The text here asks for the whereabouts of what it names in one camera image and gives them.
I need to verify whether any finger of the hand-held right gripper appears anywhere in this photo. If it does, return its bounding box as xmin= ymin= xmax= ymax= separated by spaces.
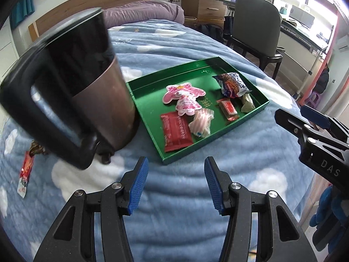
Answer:
xmin=301 ymin=105 xmax=349 ymax=144
xmin=274 ymin=109 xmax=315 ymax=143

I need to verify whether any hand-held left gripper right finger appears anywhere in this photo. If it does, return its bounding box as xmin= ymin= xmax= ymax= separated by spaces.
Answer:
xmin=204 ymin=156 xmax=318 ymax=262

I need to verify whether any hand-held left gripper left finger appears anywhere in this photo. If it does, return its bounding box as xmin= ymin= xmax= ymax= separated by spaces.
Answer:
xmin=33 ymin=156 xmax=149 ymax=262

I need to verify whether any pale green candy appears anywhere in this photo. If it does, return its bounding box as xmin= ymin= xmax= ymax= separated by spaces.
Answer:
xmin=240 ymin=93 xmax=256 ymax=113

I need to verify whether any small red candy packet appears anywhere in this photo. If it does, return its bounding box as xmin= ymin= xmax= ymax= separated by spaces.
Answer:
xmin=217 ymin=98 xmax=240 ymax=121

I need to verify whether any dark red snack packet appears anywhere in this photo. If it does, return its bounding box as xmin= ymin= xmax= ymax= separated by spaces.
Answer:
xmin=160 ymin=112 xmax=194 ymax=152

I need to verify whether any pink striped candy packet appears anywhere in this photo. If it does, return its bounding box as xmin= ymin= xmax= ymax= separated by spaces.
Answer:
xmin=189 ymin=108 xmax=214 ymax=137

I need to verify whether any blue cookie packet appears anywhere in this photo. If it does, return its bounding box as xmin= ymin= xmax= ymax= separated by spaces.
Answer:
xmin=213 ymin=72 xmax=252 ymax=98

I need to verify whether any green metal tray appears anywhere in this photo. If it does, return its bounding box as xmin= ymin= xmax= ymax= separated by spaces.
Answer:
xmin=126 ymin=56 xmax=270 ymax=165

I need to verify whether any pink character snack packet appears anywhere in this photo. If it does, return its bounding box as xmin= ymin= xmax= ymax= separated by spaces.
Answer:
xmin=163 ymin=81 xmax=206 ymax=117

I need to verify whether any person's right hand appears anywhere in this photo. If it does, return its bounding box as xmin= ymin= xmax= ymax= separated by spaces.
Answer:
xmin=309 ymin=187 xmax=349 ymax=252

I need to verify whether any purple stool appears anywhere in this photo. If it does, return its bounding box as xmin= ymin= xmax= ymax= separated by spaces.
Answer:
xmin=308 ymin=91 xmax=321 ymax=107

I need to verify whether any dark hanging jacket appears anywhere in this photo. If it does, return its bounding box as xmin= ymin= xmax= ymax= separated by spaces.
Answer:
xmin=313 ymin=63 xmax=330 ymax=93

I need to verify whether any blue cloud print blanket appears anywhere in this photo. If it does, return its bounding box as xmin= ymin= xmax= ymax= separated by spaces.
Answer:
xmin=0 ymin=19 xmax=328 ymax=262

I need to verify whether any white air conditioner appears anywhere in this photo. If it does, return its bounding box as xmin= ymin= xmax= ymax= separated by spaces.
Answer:
xmin=337 ymin=35 xmax=349 ymax=51

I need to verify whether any white desk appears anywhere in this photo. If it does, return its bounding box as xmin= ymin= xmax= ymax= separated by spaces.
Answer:
xmin=278 ymin=16 xmax=330 ymax=93

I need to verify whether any brown and black kettle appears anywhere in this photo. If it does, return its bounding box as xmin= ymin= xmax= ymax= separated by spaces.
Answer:
xmin=0 ymin=7 xmax=141 ymax=170

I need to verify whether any computer monitor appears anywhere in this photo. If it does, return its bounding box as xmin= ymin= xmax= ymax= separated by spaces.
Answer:
xmin=289 ymin=5 xmax=316 ymax=29

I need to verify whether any grey office chair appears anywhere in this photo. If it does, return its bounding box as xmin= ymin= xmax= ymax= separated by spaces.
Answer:
xmin=225 ymin=0 xmax=285 ymax=78

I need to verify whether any brown candy wrapper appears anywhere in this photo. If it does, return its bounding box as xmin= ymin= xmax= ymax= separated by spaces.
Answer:
xmin=29 ymin=140 xmax=47 ymax=157

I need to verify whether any long red snack packet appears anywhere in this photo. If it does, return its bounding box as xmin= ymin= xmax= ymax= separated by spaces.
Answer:
xmin=17 ymin=151 xmax=35 ymax=198

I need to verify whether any dark hanging bag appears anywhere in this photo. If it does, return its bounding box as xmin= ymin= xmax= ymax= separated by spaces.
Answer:
xmin=224 ymin=15 xmax=235 ymax=42

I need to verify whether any wooden nightstand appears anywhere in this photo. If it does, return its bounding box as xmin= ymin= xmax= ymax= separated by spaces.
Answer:
xmin=181 ymin=0 xmax=227 ymax=21

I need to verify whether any purple pillow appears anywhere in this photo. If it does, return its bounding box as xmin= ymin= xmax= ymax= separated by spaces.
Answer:
xmin=102 ymin=0 xmax=184 ymax=29

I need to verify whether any wooden headboard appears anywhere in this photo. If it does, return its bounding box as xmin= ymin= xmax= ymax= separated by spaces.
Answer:
xmin=28 ymin=0 xmax=151 ymax=43

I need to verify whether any teal hanging cloth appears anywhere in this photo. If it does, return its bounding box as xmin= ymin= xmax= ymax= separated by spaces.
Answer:
xmin=11 ymin=0 xmax=36 ymax=29

